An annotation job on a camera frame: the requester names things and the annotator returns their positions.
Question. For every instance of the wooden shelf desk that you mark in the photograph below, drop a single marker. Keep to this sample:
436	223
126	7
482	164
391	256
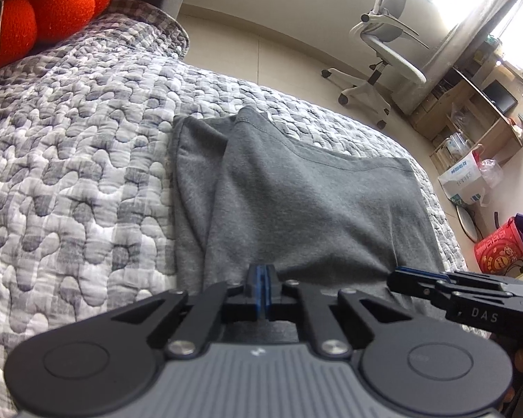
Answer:
466	96

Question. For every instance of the person's right hand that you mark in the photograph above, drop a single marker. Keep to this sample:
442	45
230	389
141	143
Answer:
521	361

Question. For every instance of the black monitor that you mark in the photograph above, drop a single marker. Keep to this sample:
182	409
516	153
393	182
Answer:
501	96

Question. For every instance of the grey t-shirt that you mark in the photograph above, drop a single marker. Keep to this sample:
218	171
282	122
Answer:
305	200

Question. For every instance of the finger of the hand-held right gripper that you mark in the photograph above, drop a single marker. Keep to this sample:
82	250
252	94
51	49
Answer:
414	283
422	270

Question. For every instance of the grey window curtain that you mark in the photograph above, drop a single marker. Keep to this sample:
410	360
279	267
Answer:
457	43

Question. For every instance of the orange plush cushion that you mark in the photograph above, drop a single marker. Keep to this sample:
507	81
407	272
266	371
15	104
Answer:
56	4

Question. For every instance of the white office chair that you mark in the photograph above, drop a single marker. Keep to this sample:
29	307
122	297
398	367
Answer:
392	52

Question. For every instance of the white round basin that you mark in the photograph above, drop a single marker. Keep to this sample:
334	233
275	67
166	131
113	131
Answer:
464	222

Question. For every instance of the clear plastic bag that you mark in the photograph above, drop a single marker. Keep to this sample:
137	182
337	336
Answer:
490	172

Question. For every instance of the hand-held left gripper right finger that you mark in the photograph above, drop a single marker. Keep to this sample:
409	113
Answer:
269	296

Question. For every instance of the red printed bucket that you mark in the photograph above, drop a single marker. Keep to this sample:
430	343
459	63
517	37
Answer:
499	248

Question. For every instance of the white paper bag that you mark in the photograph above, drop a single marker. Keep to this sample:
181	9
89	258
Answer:
464	178

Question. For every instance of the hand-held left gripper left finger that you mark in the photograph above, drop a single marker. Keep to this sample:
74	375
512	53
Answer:
255	296

